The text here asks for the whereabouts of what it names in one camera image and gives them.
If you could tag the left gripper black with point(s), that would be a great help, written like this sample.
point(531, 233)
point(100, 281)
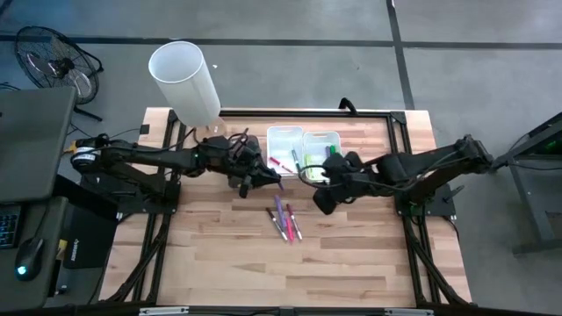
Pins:
point(237, 158)

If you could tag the black computer mouse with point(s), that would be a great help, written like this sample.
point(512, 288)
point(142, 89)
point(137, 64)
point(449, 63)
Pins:
point(30, 256)

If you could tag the dark purple marker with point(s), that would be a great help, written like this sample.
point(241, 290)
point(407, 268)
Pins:
point(280, 186)

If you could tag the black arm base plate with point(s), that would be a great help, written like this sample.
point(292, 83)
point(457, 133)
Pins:
point(131, 205)
point(439, 207)

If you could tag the small black block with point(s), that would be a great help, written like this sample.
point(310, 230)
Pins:
point(144, 129)

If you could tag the white lamp with wooden base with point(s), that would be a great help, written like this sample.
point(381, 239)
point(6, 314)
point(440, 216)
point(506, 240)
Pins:
point(184, 83)

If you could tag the magenta marker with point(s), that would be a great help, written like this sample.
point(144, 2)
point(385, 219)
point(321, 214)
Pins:
point(289, 228)

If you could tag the white plastic bin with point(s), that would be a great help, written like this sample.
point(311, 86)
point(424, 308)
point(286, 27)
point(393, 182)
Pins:
point(316, 140)
point(281, 142)

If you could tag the dark grey side desk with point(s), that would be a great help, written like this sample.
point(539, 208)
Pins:
point(26, 294)

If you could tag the purple highlighter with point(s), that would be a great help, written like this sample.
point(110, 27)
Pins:
point(328, 150)

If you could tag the black box with white logo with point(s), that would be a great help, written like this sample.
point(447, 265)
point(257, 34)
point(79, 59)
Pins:
point(88, 241)

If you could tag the backlit black keyboard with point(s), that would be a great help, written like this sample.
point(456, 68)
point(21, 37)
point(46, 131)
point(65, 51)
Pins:
point(9, 228)

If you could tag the lavender highlighter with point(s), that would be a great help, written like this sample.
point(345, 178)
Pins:
point(280, 206)

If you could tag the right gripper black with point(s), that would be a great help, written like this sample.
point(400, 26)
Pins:
point(344, 175)

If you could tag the grey monitor back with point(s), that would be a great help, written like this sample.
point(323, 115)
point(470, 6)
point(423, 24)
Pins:
point(35, 140)

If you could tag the red thin marker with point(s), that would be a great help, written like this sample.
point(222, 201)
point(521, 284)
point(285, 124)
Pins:
point(281, 164)

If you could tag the maroon thin marker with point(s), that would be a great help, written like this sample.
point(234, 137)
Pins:
point(295, 218)

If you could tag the silver edge bracket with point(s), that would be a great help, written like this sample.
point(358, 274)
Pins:
point(162, 311)
point(408, 312)

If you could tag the dark metal stand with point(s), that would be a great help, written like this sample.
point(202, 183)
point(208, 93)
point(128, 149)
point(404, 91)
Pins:
point(529, 206)

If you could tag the yellow power plug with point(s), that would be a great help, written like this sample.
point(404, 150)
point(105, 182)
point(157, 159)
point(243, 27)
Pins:
point(70, 147)

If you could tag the black aluminium table frame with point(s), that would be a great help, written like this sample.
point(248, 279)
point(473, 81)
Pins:
point(307, 113)

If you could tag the black floor fan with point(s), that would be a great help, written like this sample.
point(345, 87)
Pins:
point(57, 66)

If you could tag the dark green thin marker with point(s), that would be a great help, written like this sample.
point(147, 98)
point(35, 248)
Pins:
point(296, 160)

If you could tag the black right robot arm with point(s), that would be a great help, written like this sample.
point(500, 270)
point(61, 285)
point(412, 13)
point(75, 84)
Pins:
point(430, 160)

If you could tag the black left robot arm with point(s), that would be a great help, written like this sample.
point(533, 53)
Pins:
point(145, 155)

